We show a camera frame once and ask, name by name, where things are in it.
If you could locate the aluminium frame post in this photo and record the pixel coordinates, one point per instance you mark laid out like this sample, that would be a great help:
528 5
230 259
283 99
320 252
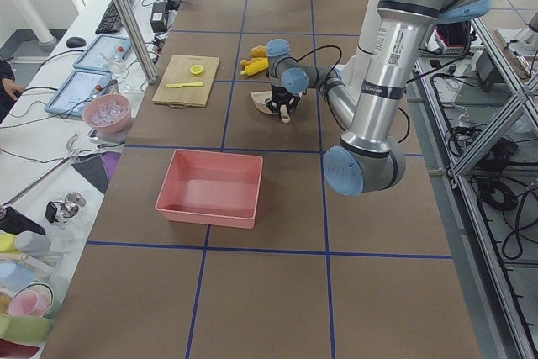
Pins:
138 44

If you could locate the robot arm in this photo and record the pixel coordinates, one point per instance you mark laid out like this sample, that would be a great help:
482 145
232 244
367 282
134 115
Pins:
368 158

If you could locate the bamboo cutting board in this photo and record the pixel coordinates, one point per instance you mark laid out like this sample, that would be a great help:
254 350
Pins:
178 71

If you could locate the pink bowl with ice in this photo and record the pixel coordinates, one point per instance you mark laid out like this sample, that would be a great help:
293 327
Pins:
108 114

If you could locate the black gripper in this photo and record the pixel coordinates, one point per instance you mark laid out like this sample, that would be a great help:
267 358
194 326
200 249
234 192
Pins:
278 93

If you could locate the blue teach pendant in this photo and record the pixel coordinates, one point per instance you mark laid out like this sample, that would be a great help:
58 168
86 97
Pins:
103 49
77 91

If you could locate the blue teach pendant far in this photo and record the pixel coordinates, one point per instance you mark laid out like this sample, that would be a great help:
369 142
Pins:
103 49

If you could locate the blue teach pendant near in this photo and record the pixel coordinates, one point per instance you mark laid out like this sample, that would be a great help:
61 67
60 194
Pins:
77 91

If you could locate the yellow corn cob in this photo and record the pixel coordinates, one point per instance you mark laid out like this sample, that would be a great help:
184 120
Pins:
254 67

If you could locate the black computer mouse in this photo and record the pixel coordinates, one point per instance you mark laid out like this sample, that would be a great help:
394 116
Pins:
75 42

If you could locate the brown potato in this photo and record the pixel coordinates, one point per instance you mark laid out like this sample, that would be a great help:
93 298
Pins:
259 51

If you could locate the pink plastic bin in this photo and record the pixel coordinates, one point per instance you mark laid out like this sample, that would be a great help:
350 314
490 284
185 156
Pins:
209 187

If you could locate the black keyboard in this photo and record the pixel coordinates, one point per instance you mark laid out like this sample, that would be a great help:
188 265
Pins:
111 22

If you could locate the beige plastic dustpan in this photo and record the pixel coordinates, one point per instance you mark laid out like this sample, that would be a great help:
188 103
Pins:
264 103

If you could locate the yellow plastic knife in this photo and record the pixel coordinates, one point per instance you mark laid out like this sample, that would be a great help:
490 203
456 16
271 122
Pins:
184 84

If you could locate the yellow lemon slices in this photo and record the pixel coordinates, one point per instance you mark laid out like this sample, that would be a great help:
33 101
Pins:
197 69

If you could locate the tan ginger root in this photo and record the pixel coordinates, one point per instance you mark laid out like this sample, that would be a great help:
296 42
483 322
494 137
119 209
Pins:
246 62

